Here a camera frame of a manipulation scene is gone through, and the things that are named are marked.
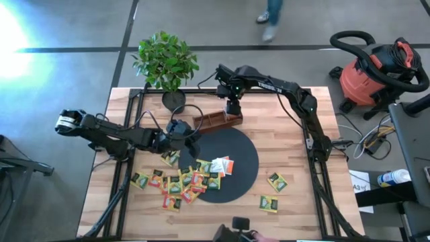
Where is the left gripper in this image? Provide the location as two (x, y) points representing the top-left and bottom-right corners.
(155, 129), (202, 159)

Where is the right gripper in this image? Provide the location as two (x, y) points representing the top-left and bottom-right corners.
(216, 83), (243, 116)

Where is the lemon lime tea packet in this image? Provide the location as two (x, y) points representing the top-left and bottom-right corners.
(130, 171), (151, 190)
(177, 165), (195, 188)
(160, 150), (181, 167)
(259, 194), (280, 214)
(167, 175), (184, 195)
(205, 172), (222, 191)
(267, 172), (289, 193)
(191, 159), (213, 175)

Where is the brown wooden tea organizer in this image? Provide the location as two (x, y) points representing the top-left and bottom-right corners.
(192, 110), (244, 134)

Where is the white orange Tazo packet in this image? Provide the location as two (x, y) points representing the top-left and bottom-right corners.
(210, 157), (226, 178)
(220, 156), (235, 175)

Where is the round dark woven placemat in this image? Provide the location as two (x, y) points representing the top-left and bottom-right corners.
(177, 127), (259, 204)

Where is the green potted plant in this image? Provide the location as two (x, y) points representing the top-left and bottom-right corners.
(131, 30), (200, 115)

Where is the person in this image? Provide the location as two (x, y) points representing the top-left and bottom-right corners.
(255, 0), (284, 44)

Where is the orange black shop vacuum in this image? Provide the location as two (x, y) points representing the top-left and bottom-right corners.
(329, 36), (423, 120)

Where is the black power supply box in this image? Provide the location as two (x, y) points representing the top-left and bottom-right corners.
(364, 136), (387, 155)

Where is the white paper sheet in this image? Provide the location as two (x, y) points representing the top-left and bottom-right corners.
(348, 169), (374, 214)

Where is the blue white canister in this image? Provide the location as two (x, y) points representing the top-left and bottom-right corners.
(376, 169), (411, 188)

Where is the black shelf board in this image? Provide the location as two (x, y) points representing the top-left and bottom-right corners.
(355, 181), (417, 208)

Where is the black metal stand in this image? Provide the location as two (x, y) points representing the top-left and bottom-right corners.
(0, 134), (54, 236)

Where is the grey desk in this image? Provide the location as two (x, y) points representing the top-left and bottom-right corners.
(388, 102), (430, 208)

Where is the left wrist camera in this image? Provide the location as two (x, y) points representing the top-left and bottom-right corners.
(166, 119), (193, 138)

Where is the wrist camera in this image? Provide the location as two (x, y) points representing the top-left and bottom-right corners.
(214, 63), (236, 85)
(166, 119), (193, 138)

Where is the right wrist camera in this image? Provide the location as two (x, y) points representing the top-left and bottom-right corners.
(214, 63), (236, 85)

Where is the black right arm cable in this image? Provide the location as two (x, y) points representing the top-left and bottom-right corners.
(196, 70), (218, 89)

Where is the black vacuum hose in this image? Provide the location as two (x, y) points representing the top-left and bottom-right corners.
(329, 30), (430, 93)

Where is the white yellow cable bundle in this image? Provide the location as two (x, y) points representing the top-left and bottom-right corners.
(337, 114), (396, 161)

